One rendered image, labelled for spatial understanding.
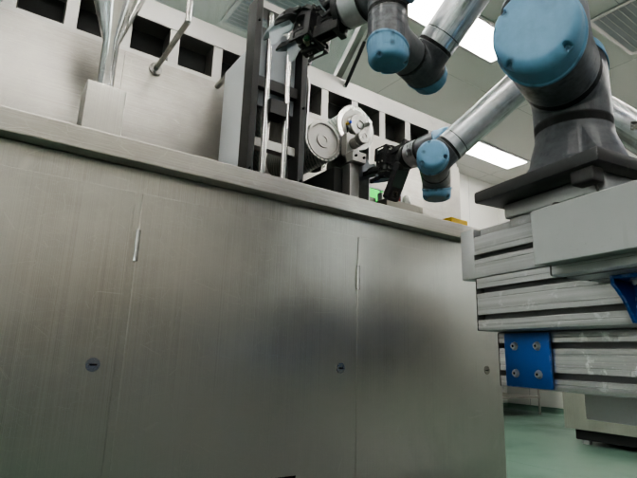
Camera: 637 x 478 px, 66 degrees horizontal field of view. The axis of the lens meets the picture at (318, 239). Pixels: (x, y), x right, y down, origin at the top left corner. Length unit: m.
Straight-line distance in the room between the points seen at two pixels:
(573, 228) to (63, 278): 0.73
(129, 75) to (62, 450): 1.14
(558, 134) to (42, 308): 0.83
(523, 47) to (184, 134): 1.16
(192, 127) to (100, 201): 0.83
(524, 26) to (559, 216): 0.28
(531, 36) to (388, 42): 0.27
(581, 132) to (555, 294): 0.25
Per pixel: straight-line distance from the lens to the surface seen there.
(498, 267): 0.87
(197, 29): 1.87
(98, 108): 1.33
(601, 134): 0.85
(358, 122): 1.59
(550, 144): 0.84
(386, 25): 0.95
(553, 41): 0.75
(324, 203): 1.07
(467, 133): 1.24
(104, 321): 0.88
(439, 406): 1.30
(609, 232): 0.60
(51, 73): 1.64
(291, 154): 1.28
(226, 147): 1.54
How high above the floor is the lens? 0.55
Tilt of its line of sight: 13 degrees up
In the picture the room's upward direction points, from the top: 2 degrees clockwise
